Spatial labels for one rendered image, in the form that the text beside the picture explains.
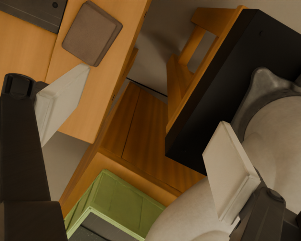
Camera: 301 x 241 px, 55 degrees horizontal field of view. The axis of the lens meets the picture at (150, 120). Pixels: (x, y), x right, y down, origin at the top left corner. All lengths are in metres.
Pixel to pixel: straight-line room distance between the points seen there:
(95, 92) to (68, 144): 1.14
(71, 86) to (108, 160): 0.65
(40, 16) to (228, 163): 0.52
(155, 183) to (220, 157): 0.66
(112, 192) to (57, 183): 1.16
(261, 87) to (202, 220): 0.26
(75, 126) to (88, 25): 0.22
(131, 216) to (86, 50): 0.40
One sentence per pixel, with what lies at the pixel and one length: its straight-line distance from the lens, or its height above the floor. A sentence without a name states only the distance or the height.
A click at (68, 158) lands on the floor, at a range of 1.78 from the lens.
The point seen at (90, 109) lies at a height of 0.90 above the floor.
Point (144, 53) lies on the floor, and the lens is 1.50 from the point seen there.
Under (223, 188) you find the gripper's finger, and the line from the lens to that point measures 0.16.
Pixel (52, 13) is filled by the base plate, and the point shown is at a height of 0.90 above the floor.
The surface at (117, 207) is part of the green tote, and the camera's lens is 0.73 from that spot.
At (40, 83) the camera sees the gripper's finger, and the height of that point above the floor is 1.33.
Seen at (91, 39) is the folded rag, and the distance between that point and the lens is 0.56.
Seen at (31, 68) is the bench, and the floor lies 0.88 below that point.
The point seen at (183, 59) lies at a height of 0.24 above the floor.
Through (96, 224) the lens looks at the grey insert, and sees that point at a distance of 0.86.
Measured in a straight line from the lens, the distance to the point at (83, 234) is 0.86.
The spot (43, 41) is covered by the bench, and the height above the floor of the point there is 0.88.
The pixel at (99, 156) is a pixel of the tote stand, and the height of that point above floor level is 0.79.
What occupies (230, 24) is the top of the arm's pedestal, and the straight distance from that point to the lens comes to 0.65.
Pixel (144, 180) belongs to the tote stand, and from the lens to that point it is 0.82.
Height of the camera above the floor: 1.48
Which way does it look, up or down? 68 degrees down
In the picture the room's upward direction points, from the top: 173 degrees counter-clockwise
